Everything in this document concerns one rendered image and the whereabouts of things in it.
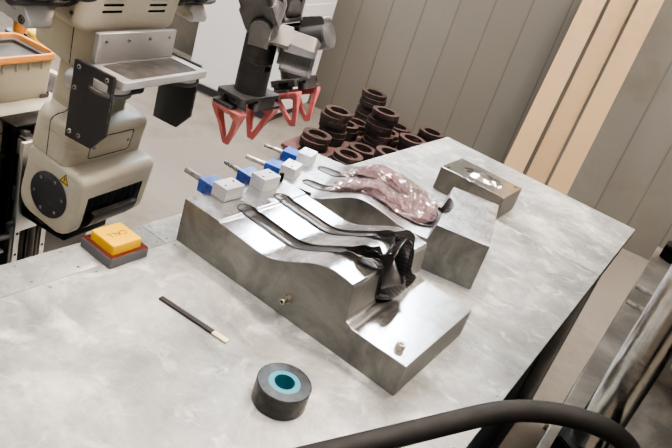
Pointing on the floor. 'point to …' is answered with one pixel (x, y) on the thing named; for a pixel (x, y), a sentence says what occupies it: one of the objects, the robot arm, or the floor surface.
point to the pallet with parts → (361, 131)
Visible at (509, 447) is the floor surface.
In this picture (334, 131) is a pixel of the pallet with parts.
